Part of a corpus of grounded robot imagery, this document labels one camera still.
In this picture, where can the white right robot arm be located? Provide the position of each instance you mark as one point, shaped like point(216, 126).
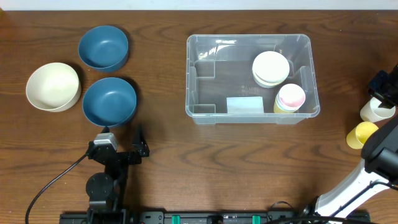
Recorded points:
point(376, 137)

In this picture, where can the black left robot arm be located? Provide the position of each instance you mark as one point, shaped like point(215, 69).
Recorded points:
point(106, 189)

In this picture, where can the white plastic bowl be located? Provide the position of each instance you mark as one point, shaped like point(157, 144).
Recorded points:
point(271, 67)

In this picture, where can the clear plastic storage bin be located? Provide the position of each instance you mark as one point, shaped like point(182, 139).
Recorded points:
point(220, 66)

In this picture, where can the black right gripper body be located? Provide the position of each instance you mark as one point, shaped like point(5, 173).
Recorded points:
point(382, 86)

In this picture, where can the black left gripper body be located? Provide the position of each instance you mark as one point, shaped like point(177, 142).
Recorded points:
point(121, 155)

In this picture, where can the large cream bowl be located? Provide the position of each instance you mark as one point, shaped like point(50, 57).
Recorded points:
point(54, 87)

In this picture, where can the dark blue bowl front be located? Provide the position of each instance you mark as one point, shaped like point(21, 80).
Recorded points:
point(110, 102)

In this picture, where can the cream plastic cup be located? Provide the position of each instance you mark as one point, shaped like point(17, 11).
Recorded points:
point(373, 113)

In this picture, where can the white label in bin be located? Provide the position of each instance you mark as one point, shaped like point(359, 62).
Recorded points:
point(245, 105)

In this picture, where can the grey plastic bowl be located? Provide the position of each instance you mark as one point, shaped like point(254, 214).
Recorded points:
point(267, 85)

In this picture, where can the yellow plastic bowl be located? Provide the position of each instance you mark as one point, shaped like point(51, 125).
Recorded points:
point(261, 81)

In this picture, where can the yellow plastic cup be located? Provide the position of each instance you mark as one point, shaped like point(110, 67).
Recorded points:
point(360, 134)
point(278, 109)

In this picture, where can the dark blue bowl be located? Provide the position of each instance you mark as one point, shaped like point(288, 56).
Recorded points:
point(104, 48)
point(110, 102)

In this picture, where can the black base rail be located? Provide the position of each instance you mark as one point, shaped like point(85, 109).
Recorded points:
point(158, 217)

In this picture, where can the pink plastic cup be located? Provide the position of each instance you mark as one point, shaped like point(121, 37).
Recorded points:
point(291, 97)

